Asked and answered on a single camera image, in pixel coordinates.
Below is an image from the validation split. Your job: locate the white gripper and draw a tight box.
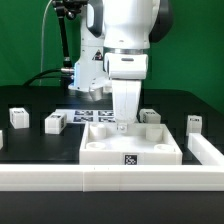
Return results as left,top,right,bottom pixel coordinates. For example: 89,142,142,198
104,53,148,131

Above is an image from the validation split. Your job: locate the white square tabletop part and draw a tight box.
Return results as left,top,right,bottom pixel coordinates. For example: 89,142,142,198
79,122,182,165

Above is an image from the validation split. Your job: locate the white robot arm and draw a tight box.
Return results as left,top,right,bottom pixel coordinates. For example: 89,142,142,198
71,0,173,132

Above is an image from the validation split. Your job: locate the sheet of fiducial tags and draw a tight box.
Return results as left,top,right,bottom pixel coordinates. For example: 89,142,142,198
56,109,115,124

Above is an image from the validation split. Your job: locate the white block at left edge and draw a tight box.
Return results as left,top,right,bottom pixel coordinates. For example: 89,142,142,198
0,130,3,150

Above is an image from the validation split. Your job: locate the white U-shaped fence wall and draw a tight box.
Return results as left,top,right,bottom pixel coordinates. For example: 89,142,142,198
0,132,224,193

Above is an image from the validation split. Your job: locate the black cable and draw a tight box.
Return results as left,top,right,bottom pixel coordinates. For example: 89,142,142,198
22,68,74,87

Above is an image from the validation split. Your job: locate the grey cable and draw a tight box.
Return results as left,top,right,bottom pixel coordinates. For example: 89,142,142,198
39,0,54,87

